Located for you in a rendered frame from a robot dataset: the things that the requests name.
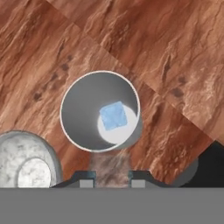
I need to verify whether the white marbled ice bowl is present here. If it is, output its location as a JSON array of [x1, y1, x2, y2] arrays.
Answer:
[[0, 129, 64, 189]]

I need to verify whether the clear glass cup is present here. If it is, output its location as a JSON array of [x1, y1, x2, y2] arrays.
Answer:
[[59, 70, 144, 153]]

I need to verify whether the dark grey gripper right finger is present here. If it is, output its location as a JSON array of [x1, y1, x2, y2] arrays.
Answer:
[[128, 170, 175, 189]]

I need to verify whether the blue ice cube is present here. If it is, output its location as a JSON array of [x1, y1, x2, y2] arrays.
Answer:
[[99, 101, 129, 131]]

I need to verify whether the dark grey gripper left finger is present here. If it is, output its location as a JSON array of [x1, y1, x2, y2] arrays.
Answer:
[[50, 170, 97, 189]]

